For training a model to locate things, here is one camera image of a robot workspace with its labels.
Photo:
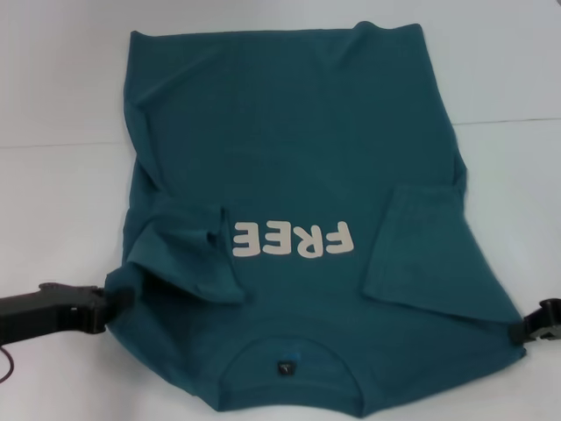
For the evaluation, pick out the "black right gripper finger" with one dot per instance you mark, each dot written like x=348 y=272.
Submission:
x=532 y=334
x=548 y=309

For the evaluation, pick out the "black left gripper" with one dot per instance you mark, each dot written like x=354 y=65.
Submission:
x=35 y=313

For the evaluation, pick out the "teal t-shirt with FREE print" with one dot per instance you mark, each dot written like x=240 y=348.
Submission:
x=307 y=153

